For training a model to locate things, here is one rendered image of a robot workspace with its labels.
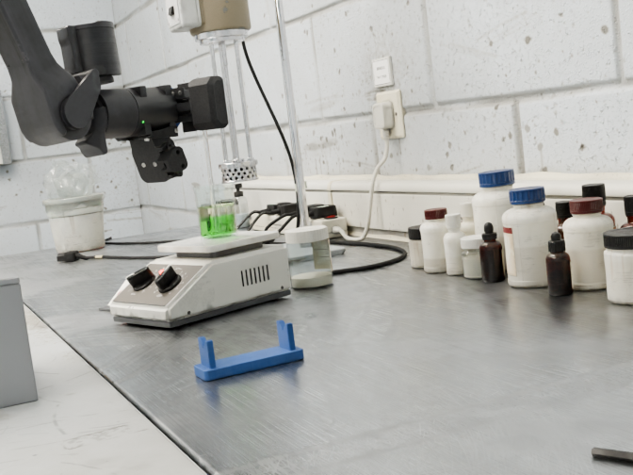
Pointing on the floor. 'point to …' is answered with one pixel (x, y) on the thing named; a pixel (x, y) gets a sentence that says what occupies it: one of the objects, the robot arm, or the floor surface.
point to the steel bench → (363, 368)
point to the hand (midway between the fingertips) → (194, 107)
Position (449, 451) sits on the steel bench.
